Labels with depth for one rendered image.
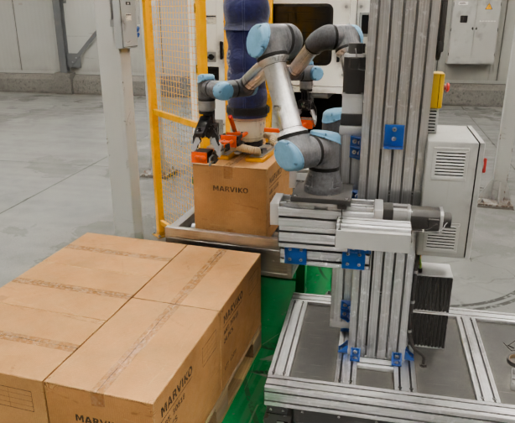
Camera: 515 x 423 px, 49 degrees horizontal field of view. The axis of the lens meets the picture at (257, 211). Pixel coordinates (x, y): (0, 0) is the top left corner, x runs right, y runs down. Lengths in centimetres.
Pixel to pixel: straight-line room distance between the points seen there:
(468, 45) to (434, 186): 906
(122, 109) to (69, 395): 220
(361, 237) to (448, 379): 86
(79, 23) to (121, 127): 923
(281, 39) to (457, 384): 158
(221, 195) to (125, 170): 113
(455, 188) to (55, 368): 159
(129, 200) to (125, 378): 212
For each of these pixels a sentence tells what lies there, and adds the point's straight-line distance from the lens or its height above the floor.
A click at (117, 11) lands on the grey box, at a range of 366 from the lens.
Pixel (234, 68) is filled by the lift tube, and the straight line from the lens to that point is 295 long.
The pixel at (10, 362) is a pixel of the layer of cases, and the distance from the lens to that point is 218.
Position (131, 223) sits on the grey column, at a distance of 398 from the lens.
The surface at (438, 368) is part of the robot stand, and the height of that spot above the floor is 21.
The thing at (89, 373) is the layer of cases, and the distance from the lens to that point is 203.
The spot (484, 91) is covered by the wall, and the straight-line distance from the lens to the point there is 1150.
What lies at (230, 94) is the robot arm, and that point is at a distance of 237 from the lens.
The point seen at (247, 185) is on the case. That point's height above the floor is 85.
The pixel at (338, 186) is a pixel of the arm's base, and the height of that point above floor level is 107.
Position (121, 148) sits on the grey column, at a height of 83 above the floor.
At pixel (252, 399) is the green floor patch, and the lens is 272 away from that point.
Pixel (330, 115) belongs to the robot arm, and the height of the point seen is 125.
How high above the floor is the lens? 169
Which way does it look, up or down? 20 degrees down
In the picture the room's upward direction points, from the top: straight up
